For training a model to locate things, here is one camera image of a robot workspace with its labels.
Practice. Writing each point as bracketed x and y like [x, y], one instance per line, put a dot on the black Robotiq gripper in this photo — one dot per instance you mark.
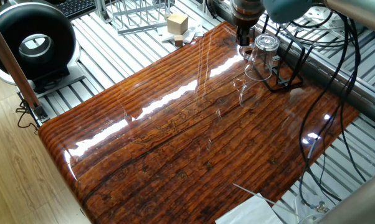
[246, 12]

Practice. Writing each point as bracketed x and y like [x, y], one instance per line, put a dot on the clear glass cup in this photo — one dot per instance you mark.
[262, 59]

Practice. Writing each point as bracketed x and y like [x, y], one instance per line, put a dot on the small wooden block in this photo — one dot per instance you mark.
[178, 41]

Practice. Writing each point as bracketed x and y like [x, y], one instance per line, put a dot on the large wooden block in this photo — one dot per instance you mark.
[177, 23]

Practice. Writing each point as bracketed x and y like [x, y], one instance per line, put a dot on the wood grain table mat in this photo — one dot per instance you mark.
[175, 140]

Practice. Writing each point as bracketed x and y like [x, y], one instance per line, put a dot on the black keyboard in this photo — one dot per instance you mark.
[77, 7]

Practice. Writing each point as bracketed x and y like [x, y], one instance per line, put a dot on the white paper sheet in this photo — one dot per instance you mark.
[249, 213]

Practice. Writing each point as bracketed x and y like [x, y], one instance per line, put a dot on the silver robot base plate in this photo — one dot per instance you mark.
[306, 214]

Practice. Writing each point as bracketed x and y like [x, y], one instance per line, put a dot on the brown frame post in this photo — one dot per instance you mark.
[10, 62]

